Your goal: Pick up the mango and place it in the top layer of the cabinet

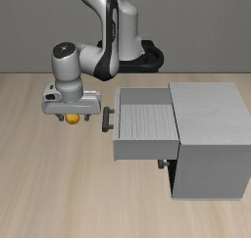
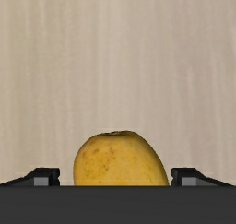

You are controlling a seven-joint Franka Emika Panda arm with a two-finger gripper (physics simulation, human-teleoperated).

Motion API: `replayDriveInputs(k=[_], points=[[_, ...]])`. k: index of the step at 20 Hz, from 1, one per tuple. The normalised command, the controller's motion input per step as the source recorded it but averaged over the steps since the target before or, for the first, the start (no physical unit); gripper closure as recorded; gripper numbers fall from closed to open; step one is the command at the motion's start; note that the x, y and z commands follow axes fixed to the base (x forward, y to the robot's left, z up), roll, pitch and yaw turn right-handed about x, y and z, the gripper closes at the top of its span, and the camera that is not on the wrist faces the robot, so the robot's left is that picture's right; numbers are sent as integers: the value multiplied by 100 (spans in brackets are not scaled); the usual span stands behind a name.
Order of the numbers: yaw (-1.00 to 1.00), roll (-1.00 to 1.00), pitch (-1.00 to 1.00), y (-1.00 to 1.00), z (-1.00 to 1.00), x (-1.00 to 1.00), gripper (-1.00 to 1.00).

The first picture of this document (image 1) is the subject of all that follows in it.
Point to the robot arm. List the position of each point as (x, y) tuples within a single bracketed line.
[(121, 26)]

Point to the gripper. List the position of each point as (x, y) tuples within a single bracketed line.
[(72, 106)]

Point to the grey cabinet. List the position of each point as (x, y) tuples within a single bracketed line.
[(209, 140)]

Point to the yellow mango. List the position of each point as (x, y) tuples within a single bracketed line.
[(72, 118)]

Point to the open grey drawer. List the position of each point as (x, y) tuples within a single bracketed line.
[(147, 124)]

